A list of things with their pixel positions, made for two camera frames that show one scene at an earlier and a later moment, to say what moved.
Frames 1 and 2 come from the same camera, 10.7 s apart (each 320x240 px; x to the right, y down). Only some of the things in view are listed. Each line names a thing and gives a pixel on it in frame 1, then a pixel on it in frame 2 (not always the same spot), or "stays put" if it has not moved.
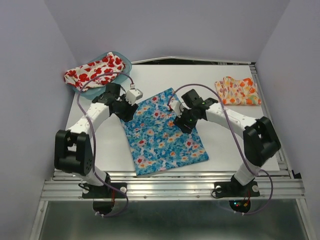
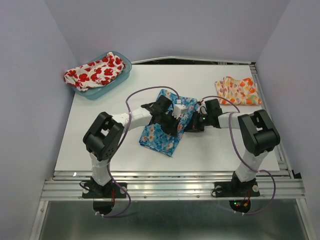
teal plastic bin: (90, 93) stays put
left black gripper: (128, 115) → (172, 129)
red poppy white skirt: (76, 77) stays put
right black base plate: (233, 189) stays put
